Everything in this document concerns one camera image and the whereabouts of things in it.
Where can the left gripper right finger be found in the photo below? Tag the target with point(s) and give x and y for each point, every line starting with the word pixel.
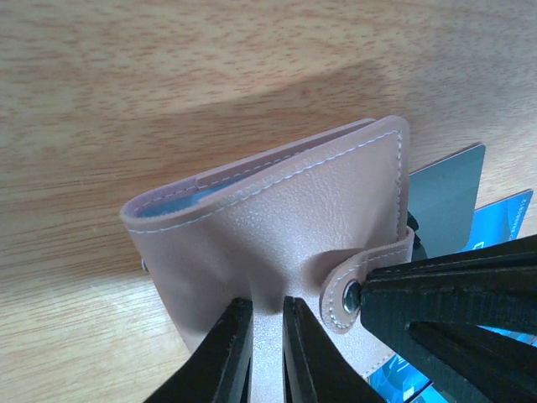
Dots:
pixel 313 368

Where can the plain black card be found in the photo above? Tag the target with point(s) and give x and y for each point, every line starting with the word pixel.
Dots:
pixel 442 199

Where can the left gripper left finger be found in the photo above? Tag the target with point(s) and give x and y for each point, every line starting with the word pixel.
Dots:
pixel 220 368

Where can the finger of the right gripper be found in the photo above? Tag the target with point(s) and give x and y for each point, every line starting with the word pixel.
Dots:
pixel 442 315

